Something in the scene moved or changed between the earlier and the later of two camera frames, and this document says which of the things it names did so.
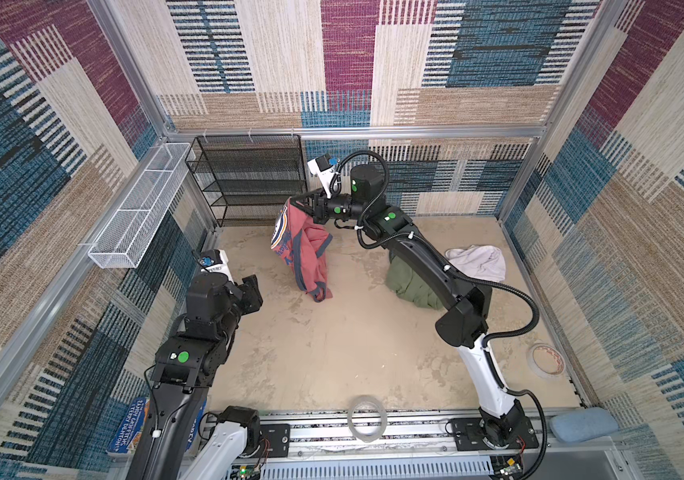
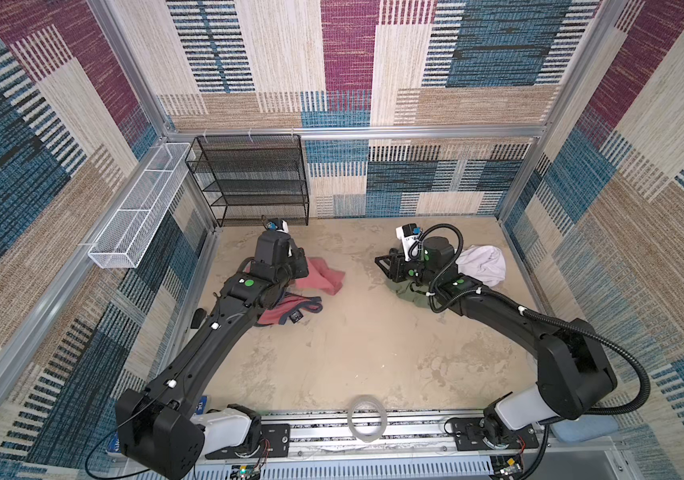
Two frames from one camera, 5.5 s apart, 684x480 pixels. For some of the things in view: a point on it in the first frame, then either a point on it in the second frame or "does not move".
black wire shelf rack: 249,178 does not move
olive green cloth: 409,284 does not move
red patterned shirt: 302,242 → 292,306
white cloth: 480,261 does not move
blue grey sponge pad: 583,423 does not move
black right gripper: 318,206 → 392,260
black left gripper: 248,293 → 296,257
